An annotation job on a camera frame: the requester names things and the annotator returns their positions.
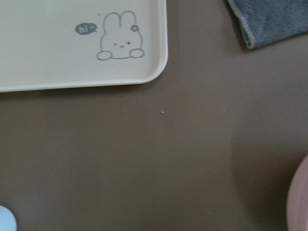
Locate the light blue cup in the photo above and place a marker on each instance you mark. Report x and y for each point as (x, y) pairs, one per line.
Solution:
(7, 220)

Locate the cream rabbit serving tray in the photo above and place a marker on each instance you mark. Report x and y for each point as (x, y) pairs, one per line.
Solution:
(54, 44)

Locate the grey folded cloth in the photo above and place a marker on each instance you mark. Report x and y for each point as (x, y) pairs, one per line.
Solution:
(264, 22)

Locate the pink bowl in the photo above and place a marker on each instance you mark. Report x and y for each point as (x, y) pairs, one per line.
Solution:
(297, 201)

